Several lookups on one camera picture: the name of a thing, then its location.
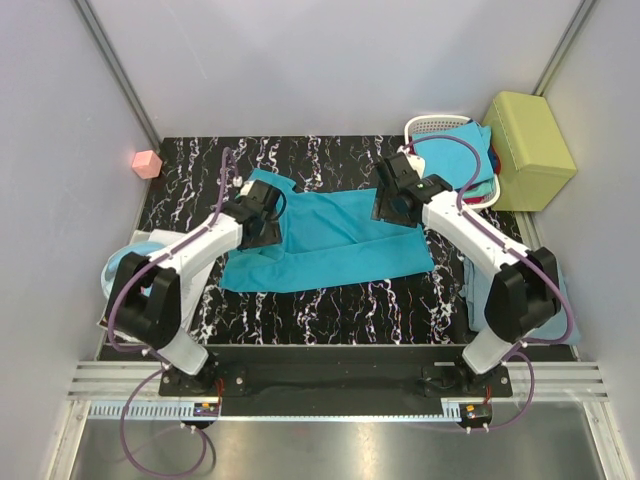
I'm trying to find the teal t shirt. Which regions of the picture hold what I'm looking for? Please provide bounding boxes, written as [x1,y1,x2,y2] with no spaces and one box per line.
[220,169,434,293]

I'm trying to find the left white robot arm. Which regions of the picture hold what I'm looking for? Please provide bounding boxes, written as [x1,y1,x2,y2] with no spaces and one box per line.
[106,180,287,396]

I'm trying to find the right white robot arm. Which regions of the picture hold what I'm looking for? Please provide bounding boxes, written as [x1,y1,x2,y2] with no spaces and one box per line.
[372,153,561,397]

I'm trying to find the stack of papers and books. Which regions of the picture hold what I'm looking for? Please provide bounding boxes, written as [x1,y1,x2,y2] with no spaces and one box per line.
[97,228,211,346]

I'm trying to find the light blue shirt in basket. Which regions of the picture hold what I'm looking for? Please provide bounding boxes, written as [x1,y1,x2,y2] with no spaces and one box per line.
[412,122,494,190]

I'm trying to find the white perforated laundry basket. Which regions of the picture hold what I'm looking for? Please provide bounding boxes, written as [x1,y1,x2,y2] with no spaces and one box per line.
[404,115,492,210]

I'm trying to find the red shirt in basket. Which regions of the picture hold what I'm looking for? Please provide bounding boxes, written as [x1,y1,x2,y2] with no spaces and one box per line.
[463,147,501,208]

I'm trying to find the folded grey-blue t shirt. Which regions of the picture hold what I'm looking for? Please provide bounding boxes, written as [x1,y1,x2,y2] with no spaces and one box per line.
[461,258,567,342]

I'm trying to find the pink cube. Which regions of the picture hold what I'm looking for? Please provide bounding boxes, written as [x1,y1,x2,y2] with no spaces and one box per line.
[131,150,163,180]

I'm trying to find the green storage box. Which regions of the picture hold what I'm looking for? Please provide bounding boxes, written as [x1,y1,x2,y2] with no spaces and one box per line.
[482,91,577,212]

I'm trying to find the light blue headphones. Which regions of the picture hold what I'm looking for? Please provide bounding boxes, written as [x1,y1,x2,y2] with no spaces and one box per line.
[100,241,164,299]

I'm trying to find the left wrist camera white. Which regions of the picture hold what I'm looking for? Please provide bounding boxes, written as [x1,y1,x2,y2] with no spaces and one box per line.
[232,176,254,197]

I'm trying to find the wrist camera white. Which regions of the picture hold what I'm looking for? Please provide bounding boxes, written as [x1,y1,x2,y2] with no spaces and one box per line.
[397,147,426,177]
[232,176,254,197]

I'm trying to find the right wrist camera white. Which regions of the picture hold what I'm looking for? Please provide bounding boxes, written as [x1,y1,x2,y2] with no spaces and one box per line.
[397,147,426,177]

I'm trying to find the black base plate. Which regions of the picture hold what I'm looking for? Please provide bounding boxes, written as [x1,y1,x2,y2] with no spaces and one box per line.
[159,345,513,399]

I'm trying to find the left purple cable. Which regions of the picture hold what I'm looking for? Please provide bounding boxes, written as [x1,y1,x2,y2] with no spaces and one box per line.
[106,147,246,474]

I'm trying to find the purple cable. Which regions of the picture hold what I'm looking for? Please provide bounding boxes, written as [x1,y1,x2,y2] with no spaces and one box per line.
[397,130,576,432]
[106,147,246,474]

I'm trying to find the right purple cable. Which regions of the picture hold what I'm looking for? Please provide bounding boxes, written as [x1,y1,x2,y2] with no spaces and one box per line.
[397,130,576,432]

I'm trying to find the aluminium rail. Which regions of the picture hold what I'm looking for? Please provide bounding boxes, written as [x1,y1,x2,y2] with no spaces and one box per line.
[67,361,608,403]

